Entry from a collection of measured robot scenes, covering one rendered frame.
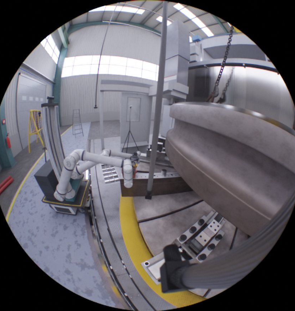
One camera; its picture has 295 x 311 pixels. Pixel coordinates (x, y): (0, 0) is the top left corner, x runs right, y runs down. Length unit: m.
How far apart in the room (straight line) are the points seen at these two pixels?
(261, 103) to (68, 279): 5.69
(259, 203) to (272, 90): 3.73
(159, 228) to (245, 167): 1.18
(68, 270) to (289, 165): 2.43
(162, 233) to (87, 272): 1.19
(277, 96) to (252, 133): 3.55
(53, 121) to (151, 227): 1.97
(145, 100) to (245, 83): 4.04
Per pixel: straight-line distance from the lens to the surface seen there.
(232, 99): 4.31
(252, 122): 0.85
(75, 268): 1.81
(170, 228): 1.47
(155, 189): 1.66
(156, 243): 1.36
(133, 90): 4.18
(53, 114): 1.70
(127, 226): 1.77
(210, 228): 1.01
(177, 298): 1.75
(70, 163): 1.00
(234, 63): 4.75
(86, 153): 1.11
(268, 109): 4.13
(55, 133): 1.73
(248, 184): 1.05
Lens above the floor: 1.60
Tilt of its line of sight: 25 degrees down
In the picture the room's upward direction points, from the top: 5 degrees clockwise
